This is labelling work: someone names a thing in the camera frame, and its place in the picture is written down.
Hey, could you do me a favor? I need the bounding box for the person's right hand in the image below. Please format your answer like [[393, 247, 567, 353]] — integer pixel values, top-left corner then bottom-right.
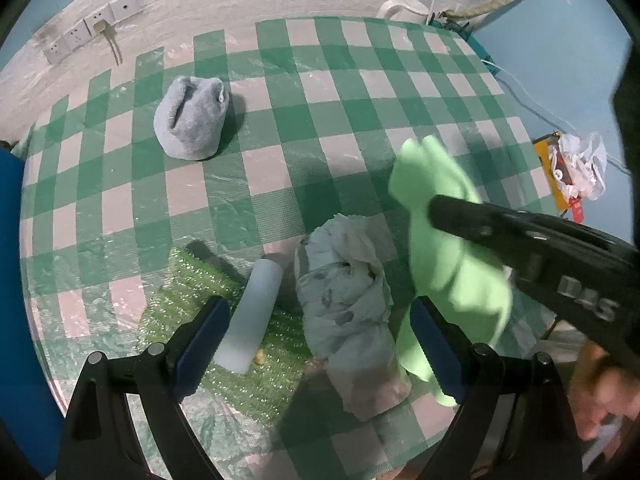
[[567, 340, 624, 441]]

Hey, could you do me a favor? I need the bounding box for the white electric kettle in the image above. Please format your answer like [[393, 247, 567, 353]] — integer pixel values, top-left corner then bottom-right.
[[376, 0, 430, 25]]

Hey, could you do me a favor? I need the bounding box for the green checkered tablecloth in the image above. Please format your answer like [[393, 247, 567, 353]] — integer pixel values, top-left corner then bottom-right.
[[17, 18, 554, 408]]

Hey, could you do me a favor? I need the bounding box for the light green cloth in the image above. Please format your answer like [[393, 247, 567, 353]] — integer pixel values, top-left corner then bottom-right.
[[387, 133, 514, 409]]

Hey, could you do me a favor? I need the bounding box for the white foam cylinder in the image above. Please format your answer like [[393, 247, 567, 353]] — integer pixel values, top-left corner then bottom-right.
[[214, 259, 283, 375]]

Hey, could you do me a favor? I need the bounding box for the grey power cord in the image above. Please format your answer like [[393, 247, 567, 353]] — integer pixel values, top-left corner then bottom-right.
[[94, 20, 125, 68]]

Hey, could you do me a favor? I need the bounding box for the light blue knitted sock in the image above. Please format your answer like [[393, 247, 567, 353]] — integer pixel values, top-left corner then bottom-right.
[[153, 76, 230, 162]]

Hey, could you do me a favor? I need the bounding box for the white plastic bag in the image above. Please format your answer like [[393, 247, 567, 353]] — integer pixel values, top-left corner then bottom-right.
[[559, 132, 608, 202]]

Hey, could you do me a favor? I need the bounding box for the grey patterned cloth bundle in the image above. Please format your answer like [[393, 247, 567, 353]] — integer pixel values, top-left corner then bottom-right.
[[294, 214, 411, 420]]

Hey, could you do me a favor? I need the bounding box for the white wall socket strip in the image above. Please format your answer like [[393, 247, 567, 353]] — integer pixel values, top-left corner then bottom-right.
[[43, 0, 142, 65]]

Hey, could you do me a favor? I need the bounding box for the teal basket with cables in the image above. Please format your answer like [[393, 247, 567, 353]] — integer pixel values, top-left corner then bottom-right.
[[428, 18, 498, 73]]

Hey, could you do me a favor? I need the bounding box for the blue cardboard storage box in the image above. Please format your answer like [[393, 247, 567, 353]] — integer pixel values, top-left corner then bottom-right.
[[1, 151, 63, 479]]

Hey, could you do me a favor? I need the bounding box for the yellow package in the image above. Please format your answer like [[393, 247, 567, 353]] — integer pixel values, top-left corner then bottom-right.
[[533, 131, 585, 223]]

